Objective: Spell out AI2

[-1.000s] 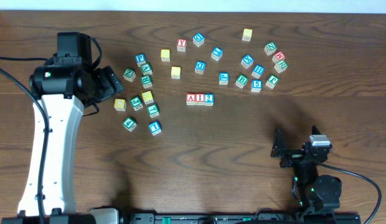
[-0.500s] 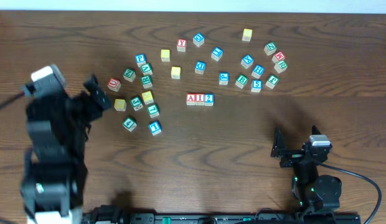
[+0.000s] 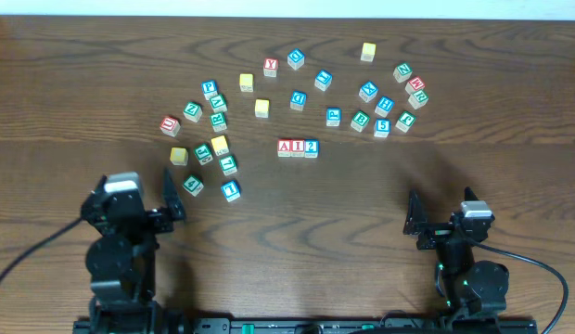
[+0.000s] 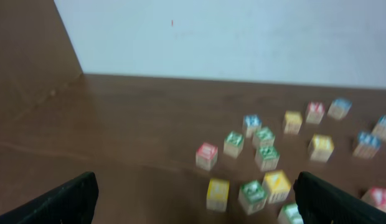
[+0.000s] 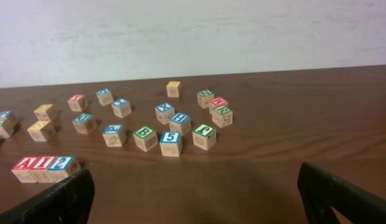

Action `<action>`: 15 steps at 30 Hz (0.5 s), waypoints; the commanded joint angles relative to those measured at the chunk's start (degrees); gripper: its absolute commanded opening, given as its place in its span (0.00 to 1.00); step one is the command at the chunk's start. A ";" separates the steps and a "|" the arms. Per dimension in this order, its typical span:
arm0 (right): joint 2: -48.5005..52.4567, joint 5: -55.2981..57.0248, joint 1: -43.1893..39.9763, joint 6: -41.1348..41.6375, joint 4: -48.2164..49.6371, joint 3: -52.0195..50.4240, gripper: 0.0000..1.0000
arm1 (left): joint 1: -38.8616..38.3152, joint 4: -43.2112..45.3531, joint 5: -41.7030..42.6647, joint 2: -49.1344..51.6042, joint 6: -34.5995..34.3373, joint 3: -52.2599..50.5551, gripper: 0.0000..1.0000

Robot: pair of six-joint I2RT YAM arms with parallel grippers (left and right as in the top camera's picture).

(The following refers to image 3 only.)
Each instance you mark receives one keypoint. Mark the blue H block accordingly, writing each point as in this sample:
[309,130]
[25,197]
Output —
[384,106]

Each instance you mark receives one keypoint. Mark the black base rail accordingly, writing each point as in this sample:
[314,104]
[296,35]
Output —
[250,326]

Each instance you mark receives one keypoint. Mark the blue 2 block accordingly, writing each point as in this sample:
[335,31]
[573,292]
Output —
[311,149]

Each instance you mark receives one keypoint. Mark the blue p block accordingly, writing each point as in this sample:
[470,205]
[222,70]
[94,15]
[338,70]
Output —
[209,89]
[333,117]

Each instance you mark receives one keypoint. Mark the red I block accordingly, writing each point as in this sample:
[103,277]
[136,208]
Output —
[297,148]

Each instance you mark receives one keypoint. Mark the green N block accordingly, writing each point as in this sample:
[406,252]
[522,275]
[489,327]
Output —
[402,72]

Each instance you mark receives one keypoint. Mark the green J block left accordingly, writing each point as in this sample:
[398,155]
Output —
[203,154]

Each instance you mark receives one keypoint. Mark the green B block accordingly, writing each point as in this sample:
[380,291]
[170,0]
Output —
[359,121]

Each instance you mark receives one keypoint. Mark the blue X block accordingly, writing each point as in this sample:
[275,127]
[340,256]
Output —
[368,91]

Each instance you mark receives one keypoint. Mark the yellow block centre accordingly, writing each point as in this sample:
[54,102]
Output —
[261,108]

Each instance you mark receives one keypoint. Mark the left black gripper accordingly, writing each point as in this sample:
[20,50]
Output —
[160,221]

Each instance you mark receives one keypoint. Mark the red A block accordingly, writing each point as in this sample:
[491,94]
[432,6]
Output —
[284,148]

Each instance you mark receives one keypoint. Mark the green 4 block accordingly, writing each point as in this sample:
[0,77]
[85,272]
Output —
[193,185]

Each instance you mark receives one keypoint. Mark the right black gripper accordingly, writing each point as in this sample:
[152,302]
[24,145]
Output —
[416,223]

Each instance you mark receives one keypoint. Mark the blue P block left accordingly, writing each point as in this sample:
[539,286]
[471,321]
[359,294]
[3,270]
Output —
[209,89]

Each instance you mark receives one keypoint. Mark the blue L block upper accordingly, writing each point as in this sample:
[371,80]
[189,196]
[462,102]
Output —
[323,80]

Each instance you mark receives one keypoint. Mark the green V block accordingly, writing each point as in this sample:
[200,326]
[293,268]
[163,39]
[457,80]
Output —
[218,104]

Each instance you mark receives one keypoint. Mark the red W block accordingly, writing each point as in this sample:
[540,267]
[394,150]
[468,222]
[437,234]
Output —
[414,84]

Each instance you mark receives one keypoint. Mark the blue 5 block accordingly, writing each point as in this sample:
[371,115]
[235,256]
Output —
[382,128]

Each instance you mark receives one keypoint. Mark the yellow S block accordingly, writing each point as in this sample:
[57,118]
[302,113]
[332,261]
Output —
[368,52]

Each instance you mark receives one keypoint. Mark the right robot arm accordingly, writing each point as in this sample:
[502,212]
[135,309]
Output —
[474,290]

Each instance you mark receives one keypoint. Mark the blue D block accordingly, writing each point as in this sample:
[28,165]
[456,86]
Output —
[298,100]

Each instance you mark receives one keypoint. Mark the blue L block near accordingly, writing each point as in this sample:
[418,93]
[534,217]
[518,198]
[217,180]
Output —
[231,191]

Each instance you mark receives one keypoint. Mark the red Y block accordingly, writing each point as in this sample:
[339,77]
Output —
[270,67]

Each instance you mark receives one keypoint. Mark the green Z block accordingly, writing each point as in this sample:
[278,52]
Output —
[193,111]

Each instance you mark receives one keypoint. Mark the yellow block upper left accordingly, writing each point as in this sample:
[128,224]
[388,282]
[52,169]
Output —
[246,82]

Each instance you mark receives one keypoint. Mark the red U block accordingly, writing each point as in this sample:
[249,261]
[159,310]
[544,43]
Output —
[170,126]

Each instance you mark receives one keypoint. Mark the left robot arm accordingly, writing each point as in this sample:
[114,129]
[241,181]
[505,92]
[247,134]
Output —
[122,262]

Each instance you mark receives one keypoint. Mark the blue P block centre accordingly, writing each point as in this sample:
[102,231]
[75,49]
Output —
[333,117]

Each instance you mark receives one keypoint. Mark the green R block left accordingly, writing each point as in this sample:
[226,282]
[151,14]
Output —
[218,122]

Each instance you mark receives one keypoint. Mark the green J block right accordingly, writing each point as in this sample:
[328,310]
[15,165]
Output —
[405,121]

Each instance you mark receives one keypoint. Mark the yellow G block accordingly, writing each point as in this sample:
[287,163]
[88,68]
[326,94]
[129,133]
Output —
[179,156]

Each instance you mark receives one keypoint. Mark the green j block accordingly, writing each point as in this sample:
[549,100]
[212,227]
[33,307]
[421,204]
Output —
[203,154]
[405,121]

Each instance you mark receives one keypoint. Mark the green r block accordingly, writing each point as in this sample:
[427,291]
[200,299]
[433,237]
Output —
[418,99]
[218,122]

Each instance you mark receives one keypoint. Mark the yellow K block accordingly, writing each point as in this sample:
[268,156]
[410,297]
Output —
[220,145]

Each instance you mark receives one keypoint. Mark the green R block right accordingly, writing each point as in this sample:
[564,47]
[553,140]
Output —
[418,99]

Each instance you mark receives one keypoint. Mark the green L block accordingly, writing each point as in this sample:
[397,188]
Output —
[228,165]

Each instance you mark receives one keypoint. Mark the blue l block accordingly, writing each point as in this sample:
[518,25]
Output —
[231,191]
[323,80]

